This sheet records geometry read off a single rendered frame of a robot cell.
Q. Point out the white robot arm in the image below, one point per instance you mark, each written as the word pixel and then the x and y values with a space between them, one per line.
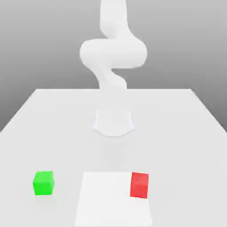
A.
pixel 113 53

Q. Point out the small red cube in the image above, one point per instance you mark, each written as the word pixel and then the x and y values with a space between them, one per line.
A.
pixel 139 185

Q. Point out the small green cube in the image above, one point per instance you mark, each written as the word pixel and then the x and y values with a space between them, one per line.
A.
pixel 43 183

